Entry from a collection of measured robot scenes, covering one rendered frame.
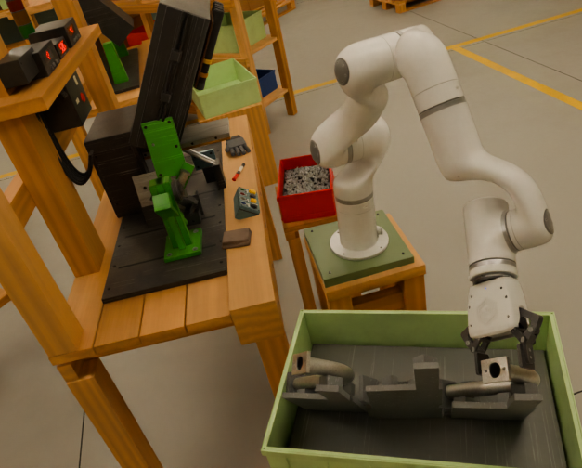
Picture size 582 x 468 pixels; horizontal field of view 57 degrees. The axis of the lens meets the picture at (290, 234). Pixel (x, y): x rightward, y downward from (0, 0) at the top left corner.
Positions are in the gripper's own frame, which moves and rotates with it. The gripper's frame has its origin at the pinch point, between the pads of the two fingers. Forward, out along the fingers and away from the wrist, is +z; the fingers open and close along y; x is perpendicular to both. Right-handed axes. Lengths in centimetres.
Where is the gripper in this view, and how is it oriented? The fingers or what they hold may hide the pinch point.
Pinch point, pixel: (503, 367)
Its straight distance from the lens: 103.0
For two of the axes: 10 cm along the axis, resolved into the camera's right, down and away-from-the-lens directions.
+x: 8.6, 2.4, 4.5
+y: 5.1, -3.3, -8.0
